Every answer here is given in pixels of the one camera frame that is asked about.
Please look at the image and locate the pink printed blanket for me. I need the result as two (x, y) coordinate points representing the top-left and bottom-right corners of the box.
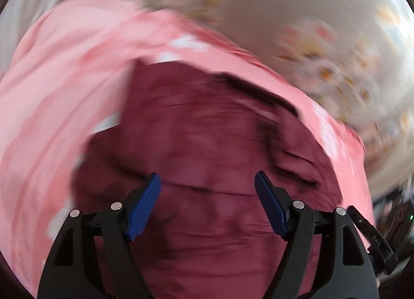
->
(0, 0), (377, 299)

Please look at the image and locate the grey floral bedsheet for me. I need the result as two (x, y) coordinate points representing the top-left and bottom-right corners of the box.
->
(97, 0), (414, 189)

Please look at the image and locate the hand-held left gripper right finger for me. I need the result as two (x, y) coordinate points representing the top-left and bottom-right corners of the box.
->
(254, 170), (380, 299)

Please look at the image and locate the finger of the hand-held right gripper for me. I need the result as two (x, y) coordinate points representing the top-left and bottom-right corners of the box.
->
(347, 205), (399, 275)

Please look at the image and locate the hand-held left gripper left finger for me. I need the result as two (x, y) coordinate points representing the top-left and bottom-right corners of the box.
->
(37, 172), (161, 299)

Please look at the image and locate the maroon quilted jacket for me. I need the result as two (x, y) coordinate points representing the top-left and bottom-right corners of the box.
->
(70, 60), (343, 299)

